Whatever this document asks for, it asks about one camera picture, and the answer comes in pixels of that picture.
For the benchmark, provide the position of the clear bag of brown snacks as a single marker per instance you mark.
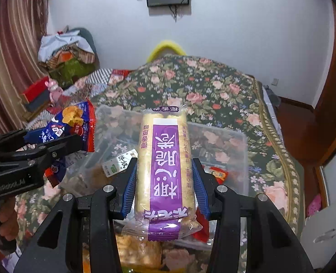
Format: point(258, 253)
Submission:
point(84, 176)

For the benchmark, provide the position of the yellow chair back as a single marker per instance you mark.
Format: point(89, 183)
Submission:
point(165, 47)

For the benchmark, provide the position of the black white checked cloth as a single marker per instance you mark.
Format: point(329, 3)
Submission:
point(99, 76)

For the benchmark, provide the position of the red snack packet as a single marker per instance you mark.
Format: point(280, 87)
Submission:
point(217, 174)

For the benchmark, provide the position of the striped curtain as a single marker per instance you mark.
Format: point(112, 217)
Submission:
point(11, 48)

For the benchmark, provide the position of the white wall socket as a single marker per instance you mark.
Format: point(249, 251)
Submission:
point(275, 81)

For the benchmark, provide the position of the white cabinet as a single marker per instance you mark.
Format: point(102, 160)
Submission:
point(329, 227)

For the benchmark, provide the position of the blue chip packet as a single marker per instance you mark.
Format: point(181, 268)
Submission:
point(71, 116)

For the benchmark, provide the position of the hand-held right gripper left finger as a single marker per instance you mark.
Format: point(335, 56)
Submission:
point(129, 189)

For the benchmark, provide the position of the floral blanket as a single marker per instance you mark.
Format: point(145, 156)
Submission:
point(213, 91)

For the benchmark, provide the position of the small red blue wrapper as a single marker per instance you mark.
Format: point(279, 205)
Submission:
point(54, 173)

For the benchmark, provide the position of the person's left hand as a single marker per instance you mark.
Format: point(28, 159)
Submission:
point(8, 221)

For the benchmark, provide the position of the pink slipper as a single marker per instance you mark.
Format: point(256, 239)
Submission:
point(317, 204)

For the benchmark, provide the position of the clear plastic storage box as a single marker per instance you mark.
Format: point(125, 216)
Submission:
point(227, 148)

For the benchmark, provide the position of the pile of clothes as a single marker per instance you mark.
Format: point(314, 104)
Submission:
point(65, 54)

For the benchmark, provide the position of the purple label biscuit packet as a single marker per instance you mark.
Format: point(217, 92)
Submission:
point(165, 162)

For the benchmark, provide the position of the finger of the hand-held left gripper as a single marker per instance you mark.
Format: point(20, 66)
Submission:
point(6, 140)
point(57, 148)

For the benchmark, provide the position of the wooden door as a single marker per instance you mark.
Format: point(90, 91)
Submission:
point(335, 91)

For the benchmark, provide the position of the red box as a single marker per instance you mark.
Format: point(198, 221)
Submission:
point(35, 93)

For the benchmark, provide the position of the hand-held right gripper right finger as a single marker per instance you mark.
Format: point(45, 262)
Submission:
point(200, 190)

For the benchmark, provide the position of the green white small packet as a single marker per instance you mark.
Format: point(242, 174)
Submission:
point(116, 165)

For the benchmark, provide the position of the clear bag of yellow biscuits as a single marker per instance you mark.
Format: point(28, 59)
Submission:
point(139, 253)

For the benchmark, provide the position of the pink toy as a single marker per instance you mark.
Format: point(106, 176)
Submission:
point(53, 89)

